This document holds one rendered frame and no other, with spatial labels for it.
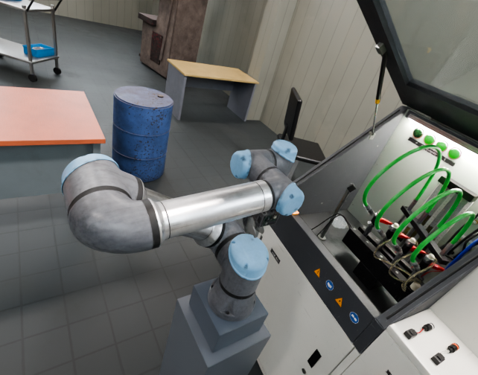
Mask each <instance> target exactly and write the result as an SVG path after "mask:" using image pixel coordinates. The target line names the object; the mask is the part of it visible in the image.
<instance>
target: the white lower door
mask: <svg viewBox="0 0 478 375"><path fill-rule="evenodd" d="M259 240H261V241H262V242H263V243H264V245H265V246H266V247H267V250H268V253H269V262H268V264H267V270H266V271H265V273H264V275H263V276H262V278H261V281H260V283H259V285H258V287H257V289H256V290H255V294H256V295H257V296H258V298H259V300H260V301H261V303H262V304H263V306H264V308H265V309H266V311H267V312H268V313H269V314H268V316H267V318H266V319H265V321H264V325H265V326H266V328H267V329H268V331H269V332H270V334H271V336H270V339H269V340H268V342H267V343H266V345H265V347H264V349H263V350H262V351H261V354H260V355H259V359H260V361H261V364H262V365H263V368H264V370H265V372H266V374H267V375H330V374H331V373H332V372H333V371H334V370H335V369H336V368H337V366H338V365H339V364H340V363H341V362H342V361H343V360H344V359H345V358H346V357H347V355H349V354H350V352H352V351H353V349H355V346H354V345H353V343H352V342H351V341H350V339H349V338H348V337H347V335H346V334H345V332H344V331H343V329H342V328H341V326H340V325H339V324H338V322H337V321H336V319H335V318H334V317H333V315H332V314H331V312H330V311H329V309H328V308H327V307H326V306H325V304H324V302H323V301H322V299H321V298H320V297H319V295H318V294H317V292H316V291H315V289H314V288H313V287H312V285H311V284H310V282H309V281H308V279H307V278H306V277H305V275H304V274H303V272H302V271H301V269H300V268H299V267H298V265H297V264H296V262H295V261H294V259H293V258H292V257H291V255H290V254H289V252H288V251H287V250H286V248H285V247H284V245H283V244H282V242H281V241H280V239H279V238H278V237H277V235H276V234H275V232H274V231H273V230H272V228H271V227H270V225H266V228H265V229H264V233H263V234H262V235H261V236H260V239H259Z"/></svg>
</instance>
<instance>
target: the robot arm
mask: <svg viewBox="0 0 478 375"><path fill-rule="evenodd" d="M297 152H298V150H297V148H296V146H295V145H293V144H292V143H290V142H289V141H285V140H276V141H274V142H273V145H272V146H271V149H265V150H241V151H237V152H235V153H234V154H233V155H232V158H231V161H230V167H231V171H232V174H233V176H234V177H235V178H237V179H248V180H250V181H251V182H247V183H244V184H240V185H234V186H230V187H224V188H220V189H216V190H210V191H206V192H202V193H195V194H191V195H188V196H181V197H178V198H174V199H173V198H171V197H169V196H166V195H163V194H161V193H158V192H155V191H154V190H151V189H148V188H145V187H144V184H143V182H142V180H141V179H140V178H138V177H136V176H133V175H131V174H129V173H126V172H124V171H122V170H120V169H119V166H118V164H117V163H116V162H115V161H114V160H113V159H112V158H110V157H109V156H105V155H102V154H88V155H86V156H81V157H79V158H76V159H75V160H74V161H72V162H71V163H70V164H68V166H67V167H66V168H65V170H64V171H63V174H62V185H61V191H62V193H63V195H64V200H65V204H66V210H67V214H68V223H69V226H70V229H71V232H72V234H73V235H74V236H75V237H76V238H77V239H78V240H79V241H80V242H81V243H82V244H84V245H85V246H87V247H89V248H91V249H94V250H97V251H102V252H106V253H113V254H131V253H138V252H143V251H149V250H151V249H156V248H158V247H160V246H161V245H162V244H163V242H164V241H165V240H167V239H170V238H173V237H178V236H181V235H182V236H184V237H190V238H192V239H194V241H195V243H196V244H197V245H199V246H202V247H206V248H209V249H211V250H212V252H213V253H214V255H215V257H216V258H217V260H218V262H219V264H220V265H221V267H222V271H221V273H220V276H219V277H218V278H216V279H215V280H214V281H213V283H212V284H211V286H210V288H209V291H208V304H209V306H210V307H211V310H212V311H213V312H214V313H215V314H216V315H217V316H219V317H220V318H222V319H224V320H226V321H242V320H244V319H246V318H247V317H249V316H250V314H251V313H252V311H253V309H254V307H255V290H256V289H257V287H258V285H259V283H260V281H261V278H262V276H263V275H264V273H265V271H266V270H267V264H268V262H269V253H268V250H267V247H266V246H265V245H264V243H263V242H262V241H261V240H259V239H258V238H257V237H256V238H254V236H255V234H256V232H255V230H256V231H258V232H260V233H261V234H263V233H264V226H266V225H272V224H274V223H275V224H276V222H277V220H278V217H279V215H280V214H281V215H284V216H289V215H291V214H293V213H295V212H296V211H297V210H298V209H299V208H300V207H301V206H302V203H303V201H304V194H303V192H302V191H301V190H300V189H299V188H298V187H297V186H296V183H295V182H292V181H291V180H290V179H289V178H288V175H289V172H290V170H291V167H292V166H293V163H294V162H295V158H296V154H297ZM241 218H243V226H244V230H245V231H244V230H243V229H242V227H241V226H240V225H239V223H238V222H237V219H241Z"/></svg>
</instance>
